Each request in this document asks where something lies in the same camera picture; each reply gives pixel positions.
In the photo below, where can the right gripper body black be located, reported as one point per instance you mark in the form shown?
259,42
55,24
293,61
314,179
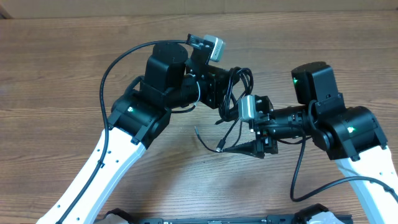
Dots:
271,145

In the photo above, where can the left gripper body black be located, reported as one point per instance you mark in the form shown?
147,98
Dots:
207,86

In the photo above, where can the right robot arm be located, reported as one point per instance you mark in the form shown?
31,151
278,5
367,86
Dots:
351,137

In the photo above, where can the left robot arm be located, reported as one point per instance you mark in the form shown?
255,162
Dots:
179,74

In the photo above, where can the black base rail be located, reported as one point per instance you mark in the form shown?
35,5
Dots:
270,219

